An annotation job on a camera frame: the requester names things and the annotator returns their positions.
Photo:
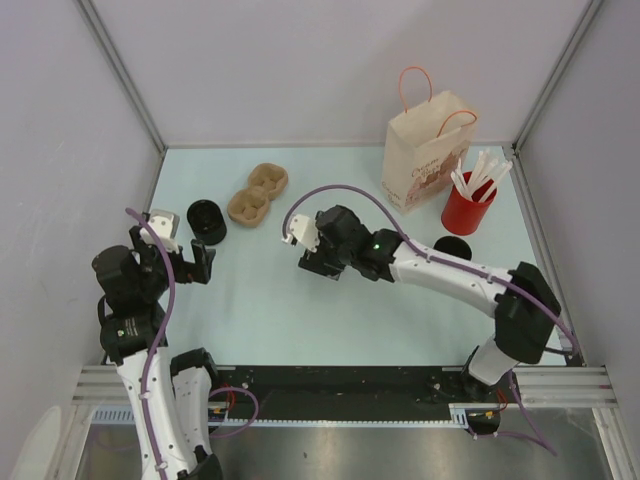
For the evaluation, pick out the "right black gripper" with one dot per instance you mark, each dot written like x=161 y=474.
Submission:
x=316 y=262

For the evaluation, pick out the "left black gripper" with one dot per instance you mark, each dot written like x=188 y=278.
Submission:
x=202 y=258

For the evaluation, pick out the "beige paper takeout bag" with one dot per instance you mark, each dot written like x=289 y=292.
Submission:
x=424 y=144

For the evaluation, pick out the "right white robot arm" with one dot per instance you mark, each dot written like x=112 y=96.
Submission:
x=520 y=302

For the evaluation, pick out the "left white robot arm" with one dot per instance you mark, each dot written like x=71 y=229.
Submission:
x=168 y=395

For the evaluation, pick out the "black lid stack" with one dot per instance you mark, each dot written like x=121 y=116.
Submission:
x=207 y=222

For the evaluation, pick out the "stacked brown pulp carriers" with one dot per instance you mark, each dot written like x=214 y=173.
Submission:
x=249 y=206

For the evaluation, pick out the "black cup stack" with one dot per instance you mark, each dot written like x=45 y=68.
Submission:
x=454 y=246

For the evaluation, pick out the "red straw holder cup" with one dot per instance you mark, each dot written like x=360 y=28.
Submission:
x=462 y=216

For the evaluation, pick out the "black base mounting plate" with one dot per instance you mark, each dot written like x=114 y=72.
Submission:
x=291 y=390

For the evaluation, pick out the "white wrapped straws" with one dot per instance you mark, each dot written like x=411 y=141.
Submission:
x=487 y=174

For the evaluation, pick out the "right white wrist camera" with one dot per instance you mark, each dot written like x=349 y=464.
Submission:
x=301 y=229

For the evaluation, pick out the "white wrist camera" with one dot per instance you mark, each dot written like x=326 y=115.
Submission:
x=165 y=225
x=301 y=229

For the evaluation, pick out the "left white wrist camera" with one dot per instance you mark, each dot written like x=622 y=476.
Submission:
x=165 y=225

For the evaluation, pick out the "white slotted cable duct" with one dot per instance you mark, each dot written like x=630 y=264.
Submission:
x=427 y=417

